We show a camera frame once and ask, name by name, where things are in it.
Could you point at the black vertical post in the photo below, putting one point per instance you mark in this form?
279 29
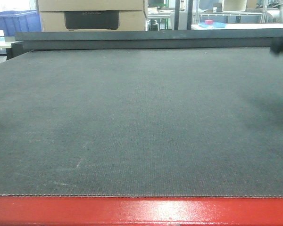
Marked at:
176 15

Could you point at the small red block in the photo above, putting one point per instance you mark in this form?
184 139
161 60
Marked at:
208 22

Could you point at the red conveyor frame edge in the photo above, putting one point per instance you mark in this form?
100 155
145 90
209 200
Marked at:
129 211

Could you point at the light blue tray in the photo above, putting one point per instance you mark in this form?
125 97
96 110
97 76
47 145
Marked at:
214 25

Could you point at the large cardboard box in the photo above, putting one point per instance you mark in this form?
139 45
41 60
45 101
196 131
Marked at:
92 15

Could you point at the blue plastic crate background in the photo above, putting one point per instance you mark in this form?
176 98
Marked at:
19 21

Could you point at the dark green conveyor belt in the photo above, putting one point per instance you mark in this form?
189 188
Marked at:
168 122

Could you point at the dark conveyor end rail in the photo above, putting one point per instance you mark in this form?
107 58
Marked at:
148 39

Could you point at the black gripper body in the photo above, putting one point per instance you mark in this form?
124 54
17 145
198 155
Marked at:
276 46

